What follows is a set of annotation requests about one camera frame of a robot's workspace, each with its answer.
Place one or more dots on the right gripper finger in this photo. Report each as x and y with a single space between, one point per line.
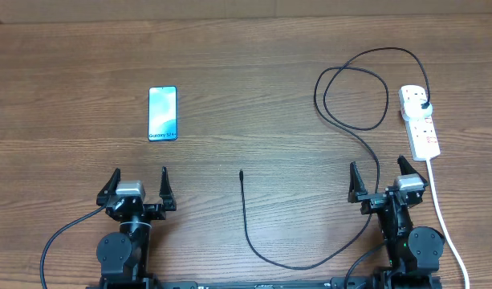
407 169
357 190

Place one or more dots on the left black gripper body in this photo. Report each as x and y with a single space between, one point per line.
152 213

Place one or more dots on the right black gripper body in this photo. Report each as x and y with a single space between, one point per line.
371 203

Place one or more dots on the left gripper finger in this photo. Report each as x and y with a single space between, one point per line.
165 193
109 189

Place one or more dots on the blue Galaxy smartphone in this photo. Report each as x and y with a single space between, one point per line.
162 113

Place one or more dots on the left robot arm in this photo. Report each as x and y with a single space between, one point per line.
123 255

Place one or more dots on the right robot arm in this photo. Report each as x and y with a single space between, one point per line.
413 251

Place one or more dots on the white charger plug adapter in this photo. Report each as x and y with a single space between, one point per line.
414 110

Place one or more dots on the white power strip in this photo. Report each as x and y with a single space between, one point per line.
421 133

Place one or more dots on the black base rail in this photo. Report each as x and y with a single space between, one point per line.
333 283

